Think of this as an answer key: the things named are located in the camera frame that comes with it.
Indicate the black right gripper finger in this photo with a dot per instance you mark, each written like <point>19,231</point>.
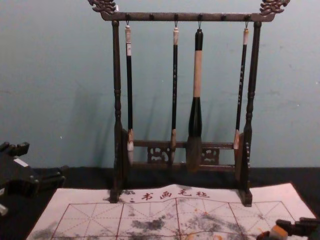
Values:
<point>308,226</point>
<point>285,224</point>

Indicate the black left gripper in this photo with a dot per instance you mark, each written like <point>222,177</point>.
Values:
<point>15,177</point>

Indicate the small tan orange block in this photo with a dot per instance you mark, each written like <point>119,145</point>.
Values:
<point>275,231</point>

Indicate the black table cloth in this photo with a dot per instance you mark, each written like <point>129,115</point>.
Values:
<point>82,177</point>

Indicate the dark carved wooden brush rack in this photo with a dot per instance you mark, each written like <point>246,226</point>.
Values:
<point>116,75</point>

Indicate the black brush with white label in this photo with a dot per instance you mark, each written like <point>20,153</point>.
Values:
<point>129,82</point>

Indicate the white felt mat red grid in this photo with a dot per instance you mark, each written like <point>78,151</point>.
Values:
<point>160,212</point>

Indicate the thin black brush pale cap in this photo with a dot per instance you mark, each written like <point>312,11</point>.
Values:
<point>241,82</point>
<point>174,82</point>

